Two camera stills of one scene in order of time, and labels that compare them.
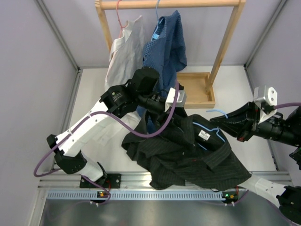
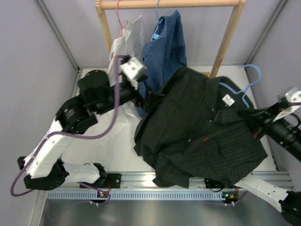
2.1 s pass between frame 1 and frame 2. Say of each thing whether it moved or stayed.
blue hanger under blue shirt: stayed
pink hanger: stayed
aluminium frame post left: stayed
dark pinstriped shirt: moved
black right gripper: moved
